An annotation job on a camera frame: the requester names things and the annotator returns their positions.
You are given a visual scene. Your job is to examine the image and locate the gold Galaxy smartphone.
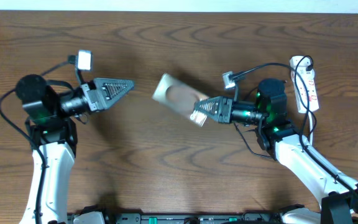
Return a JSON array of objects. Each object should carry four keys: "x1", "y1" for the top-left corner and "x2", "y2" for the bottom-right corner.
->
[{"x1": 152, "y1": 73, "x2": 209, "y2": 127}]

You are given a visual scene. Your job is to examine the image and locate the black USB charging cable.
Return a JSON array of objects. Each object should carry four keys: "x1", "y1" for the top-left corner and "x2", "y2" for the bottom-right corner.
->
[{"x1": 233, "y1": 55, "x2": 318, "y2": 160}]

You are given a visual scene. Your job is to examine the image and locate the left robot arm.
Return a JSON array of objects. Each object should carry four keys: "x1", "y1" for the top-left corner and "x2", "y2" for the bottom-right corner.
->
[{"x1": 15, "y1": 74, "x2": 135, "y2": 223}]

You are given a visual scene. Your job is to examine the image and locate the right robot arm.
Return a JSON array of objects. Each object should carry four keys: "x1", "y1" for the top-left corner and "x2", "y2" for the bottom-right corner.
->
[{"x1": 195, "y1": 78, "x2": 358, "y2": 223}]

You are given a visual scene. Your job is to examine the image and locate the white power strip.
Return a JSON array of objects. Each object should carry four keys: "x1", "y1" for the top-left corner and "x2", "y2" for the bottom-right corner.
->
[{"x1": 290, "y1": 55, "x2": 319, "y2": 113}]

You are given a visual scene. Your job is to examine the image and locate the left black camera cable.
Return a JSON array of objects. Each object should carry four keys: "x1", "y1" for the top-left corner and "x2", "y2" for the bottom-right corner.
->
[{"x1": 0, "y1": 55, "x2": 78, "y2": 224}]

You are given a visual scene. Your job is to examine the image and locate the black camera cable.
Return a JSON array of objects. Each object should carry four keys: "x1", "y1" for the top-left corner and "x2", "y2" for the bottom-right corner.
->
[
  {"x1": 0, "y1": 55, "x2": 78, "y2": 224},
  {"x1": 233, "y1": 62, "x2": 358, "y2": 218}
]

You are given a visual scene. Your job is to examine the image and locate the white power strip cord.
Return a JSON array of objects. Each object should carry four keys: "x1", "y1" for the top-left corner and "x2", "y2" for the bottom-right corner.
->
[{"x1": 307, "y1": 112, "x2": 315, "y2": 146}]

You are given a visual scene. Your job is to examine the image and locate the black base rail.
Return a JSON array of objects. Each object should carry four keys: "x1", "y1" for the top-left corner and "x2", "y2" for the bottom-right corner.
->
[{"x1": 67, "y1": 204, "x2": 305, "y2": 224}]

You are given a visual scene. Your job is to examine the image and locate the right black camera cable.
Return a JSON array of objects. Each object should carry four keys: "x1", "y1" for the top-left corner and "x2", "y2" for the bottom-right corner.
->
[{"x1": 233, "y1": 62, "x2": 358, "y2": 218}]

